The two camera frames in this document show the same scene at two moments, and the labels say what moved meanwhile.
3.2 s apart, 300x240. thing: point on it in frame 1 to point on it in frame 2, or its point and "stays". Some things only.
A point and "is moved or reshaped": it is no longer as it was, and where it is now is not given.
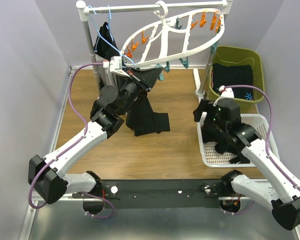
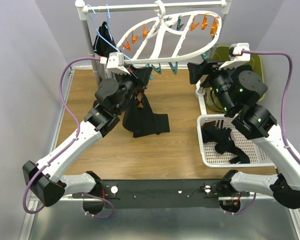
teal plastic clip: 166,69 is moved or reshaped
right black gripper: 206,105 to 196,71
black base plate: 160,194 stays
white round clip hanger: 172,36 is moved or reshaped
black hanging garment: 140,116 stays
